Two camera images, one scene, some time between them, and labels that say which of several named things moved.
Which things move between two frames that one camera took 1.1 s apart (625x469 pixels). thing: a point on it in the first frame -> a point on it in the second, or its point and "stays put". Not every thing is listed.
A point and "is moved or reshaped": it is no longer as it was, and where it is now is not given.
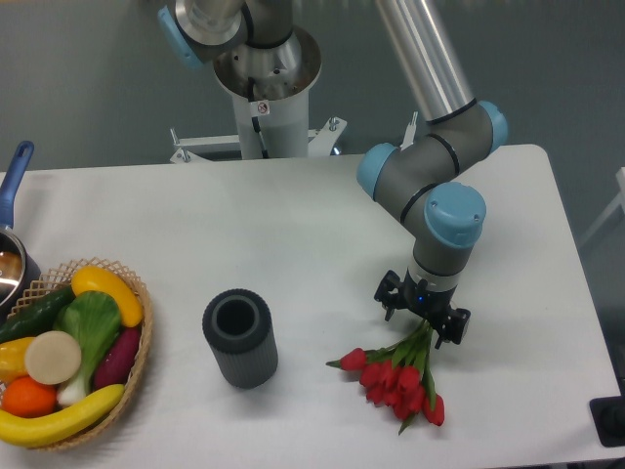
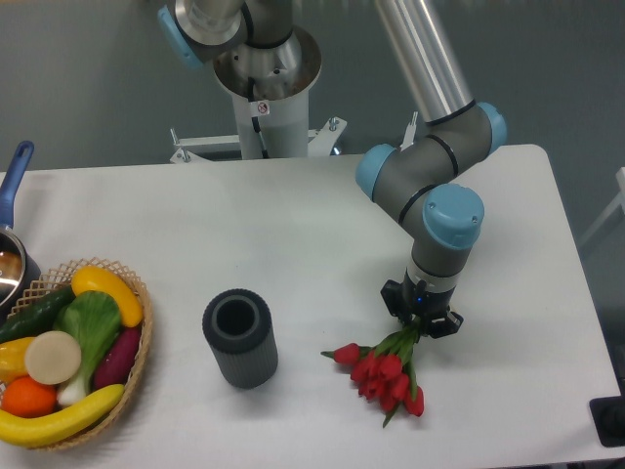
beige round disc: [52, 358] stays put
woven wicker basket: [61, 277] stays put
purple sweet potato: [115, 362] stays put
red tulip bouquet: [397, 377] is moved or reshaped
